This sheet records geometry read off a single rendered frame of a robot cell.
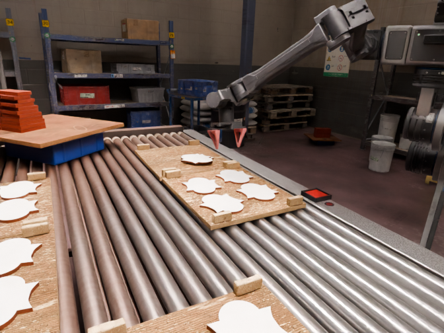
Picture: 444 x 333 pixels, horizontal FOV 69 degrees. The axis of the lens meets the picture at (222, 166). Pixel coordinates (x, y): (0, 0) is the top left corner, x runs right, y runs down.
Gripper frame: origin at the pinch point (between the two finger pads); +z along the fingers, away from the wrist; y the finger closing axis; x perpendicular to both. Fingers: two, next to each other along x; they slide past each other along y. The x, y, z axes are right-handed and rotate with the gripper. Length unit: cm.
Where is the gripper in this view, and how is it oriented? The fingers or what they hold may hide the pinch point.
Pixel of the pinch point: (227, 145)
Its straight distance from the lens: 126.4
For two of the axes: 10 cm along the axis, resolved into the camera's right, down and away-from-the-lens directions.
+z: 0.5, 9.9, 1.4
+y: 8.7, -1.1, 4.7
